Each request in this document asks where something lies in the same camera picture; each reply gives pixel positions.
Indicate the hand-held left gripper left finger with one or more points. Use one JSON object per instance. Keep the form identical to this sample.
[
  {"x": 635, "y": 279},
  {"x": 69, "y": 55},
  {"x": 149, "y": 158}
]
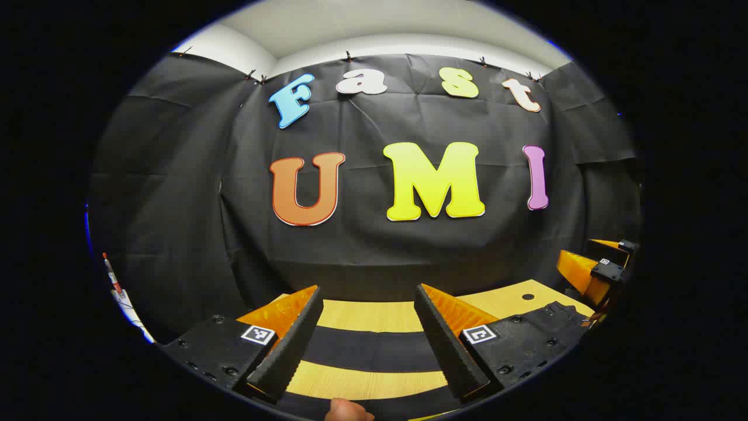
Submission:
[{"x": 292, "y": 345}]

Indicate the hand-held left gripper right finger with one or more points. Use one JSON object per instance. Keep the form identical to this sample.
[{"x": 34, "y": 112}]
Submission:
[{"x": 447, "y": 351}]

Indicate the black jeans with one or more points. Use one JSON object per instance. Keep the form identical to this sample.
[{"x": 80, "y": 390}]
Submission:
[{"x": 368, "y": 348}]

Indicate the row of backdrop clips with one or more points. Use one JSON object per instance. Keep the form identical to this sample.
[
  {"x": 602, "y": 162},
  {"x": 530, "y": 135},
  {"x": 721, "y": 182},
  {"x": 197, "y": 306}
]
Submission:
[{"x": 348, "y": 57}]

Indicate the red tipped white pole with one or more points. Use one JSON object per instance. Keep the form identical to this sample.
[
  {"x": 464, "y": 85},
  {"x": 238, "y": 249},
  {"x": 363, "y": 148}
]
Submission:
[{"x": 112, "y": 275}]

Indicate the black backdrop cloth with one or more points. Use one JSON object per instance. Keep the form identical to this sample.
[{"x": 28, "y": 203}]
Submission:
[{"x": 374, "y": 245}]

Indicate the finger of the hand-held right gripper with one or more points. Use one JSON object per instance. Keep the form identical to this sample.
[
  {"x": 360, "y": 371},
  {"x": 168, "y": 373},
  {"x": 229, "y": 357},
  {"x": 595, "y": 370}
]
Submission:
[
  {"x": 581, "y": 272},
  {"x": 616, "y": 250}
]

